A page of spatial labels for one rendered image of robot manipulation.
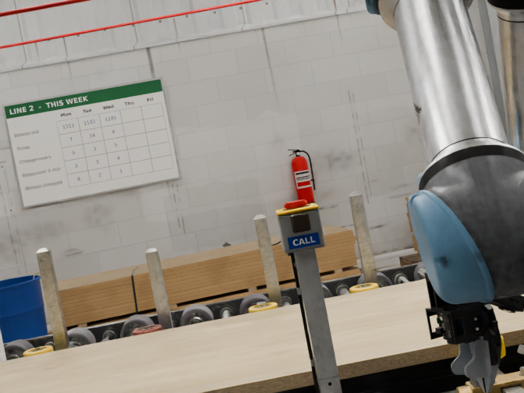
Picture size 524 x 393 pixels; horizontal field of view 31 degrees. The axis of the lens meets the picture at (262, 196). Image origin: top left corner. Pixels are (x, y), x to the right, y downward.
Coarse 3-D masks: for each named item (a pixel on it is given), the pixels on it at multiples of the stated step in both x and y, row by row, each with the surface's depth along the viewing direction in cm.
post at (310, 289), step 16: (304, 256) 158; (304, 272) 158; (304, 288) 158; (320, 288) 158; (304, 304) 158; (320, 304) 158; (304, 320) 160; (320, 320) 159; (320, 336) 159; (320, 352) 159; (320, 368) 159; (336, 368) 159; (320, 384) 159; (336, 384) 159
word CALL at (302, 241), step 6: (306, 234) 156; (312, 234) 156; (288, 240) 156; (294, 240) 156; (300, 240) 156; (306, 240) 156; (312, 240) 156; (318, 240) 156; (294, 246) 156; (300, 246) 156
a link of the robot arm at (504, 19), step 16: (496, 0) 119; (512, 0) 117; (512, 16) 119; (512, 32) 121; (512, 48) 122; (512, 64) 123; (512, 80) 125; (512, 96) 126; (512, 112) 128; (512, 128) 130; (512, 144) 131
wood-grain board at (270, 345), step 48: (384, 288) 252; (144, 336) 247; (192, 336) 235; (240, 336) 223; (288, 336) 213; (336, 336) 203; (384, 336) 195; (0, 384) 220; (48, 384) 210; (96, 384) 201; (144, 384) 192; (192, 384) 184; (240, 384) 177; (288, 384) 178
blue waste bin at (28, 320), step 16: (0, 288) 664; (16, 288) 669; (32, 288) 679; (0, 304) 665; (16, 304) 669; (32, 304) 678; (0, 320) 667; (16, 320) 670; (32, 320) 677; (16, 336) 670; (32, 336) 676
